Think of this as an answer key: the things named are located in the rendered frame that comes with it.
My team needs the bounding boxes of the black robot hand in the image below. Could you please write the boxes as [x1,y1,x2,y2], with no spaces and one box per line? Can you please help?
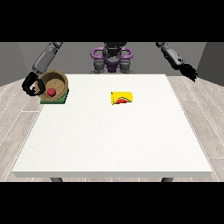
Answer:
[21,71,46,97]
[178,63,199,82]

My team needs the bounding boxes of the brown wooden bowl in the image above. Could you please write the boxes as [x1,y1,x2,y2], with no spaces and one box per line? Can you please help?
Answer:
[34,69,70,100]

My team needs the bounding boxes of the green square pad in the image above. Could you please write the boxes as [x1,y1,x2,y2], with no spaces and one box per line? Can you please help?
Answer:
[39,88,70,105]

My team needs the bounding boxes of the yellow cup with melon print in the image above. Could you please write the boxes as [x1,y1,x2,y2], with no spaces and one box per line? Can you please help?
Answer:
[110,91,134,106]

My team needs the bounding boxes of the grey robot trunk purple rings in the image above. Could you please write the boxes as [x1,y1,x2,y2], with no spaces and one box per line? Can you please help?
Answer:
[89,42,136,75]

